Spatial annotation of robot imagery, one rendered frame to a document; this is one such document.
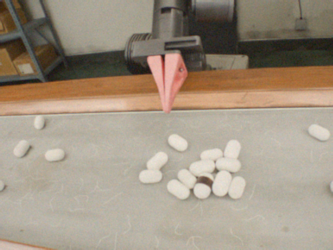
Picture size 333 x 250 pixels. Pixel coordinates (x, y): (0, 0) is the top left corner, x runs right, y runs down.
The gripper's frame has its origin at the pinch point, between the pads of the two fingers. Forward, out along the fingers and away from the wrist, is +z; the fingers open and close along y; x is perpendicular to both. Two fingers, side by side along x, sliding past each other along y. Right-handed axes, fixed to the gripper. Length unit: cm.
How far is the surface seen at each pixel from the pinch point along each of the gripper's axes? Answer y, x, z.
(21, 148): -28.8, 3.5, 6.1
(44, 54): -167, 157, -102
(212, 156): 6.3, 3.1, 6.8
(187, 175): 3.2, 0.2, 9.7
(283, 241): 15.0, -3.4, 17.1
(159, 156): -1.4, 2.3, 6.9
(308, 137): 21.2, 7.6, 3.4
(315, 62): 79, 175, -85
